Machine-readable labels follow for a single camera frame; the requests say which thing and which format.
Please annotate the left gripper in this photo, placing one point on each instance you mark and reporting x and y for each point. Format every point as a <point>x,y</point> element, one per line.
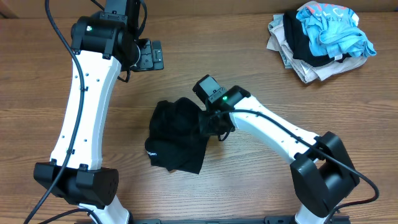
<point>148,56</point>

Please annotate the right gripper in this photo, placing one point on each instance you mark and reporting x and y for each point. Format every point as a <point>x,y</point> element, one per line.
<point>209,129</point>

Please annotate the black t-shirt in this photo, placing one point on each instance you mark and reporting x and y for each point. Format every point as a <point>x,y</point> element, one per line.
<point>174,141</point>

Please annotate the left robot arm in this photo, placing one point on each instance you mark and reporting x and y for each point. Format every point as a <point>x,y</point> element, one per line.
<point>101,48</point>

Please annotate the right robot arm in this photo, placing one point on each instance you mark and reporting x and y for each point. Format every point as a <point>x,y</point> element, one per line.
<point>322,171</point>

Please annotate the beige garment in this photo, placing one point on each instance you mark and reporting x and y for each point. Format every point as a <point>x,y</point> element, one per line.
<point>305,71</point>

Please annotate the black garment in pile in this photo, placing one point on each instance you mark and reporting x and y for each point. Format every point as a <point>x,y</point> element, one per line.
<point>299,43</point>

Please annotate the light blue printed shirt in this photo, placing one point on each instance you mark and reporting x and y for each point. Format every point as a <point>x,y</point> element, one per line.
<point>333,30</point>

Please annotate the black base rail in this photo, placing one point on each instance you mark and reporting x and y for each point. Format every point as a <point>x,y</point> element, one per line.
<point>266,220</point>

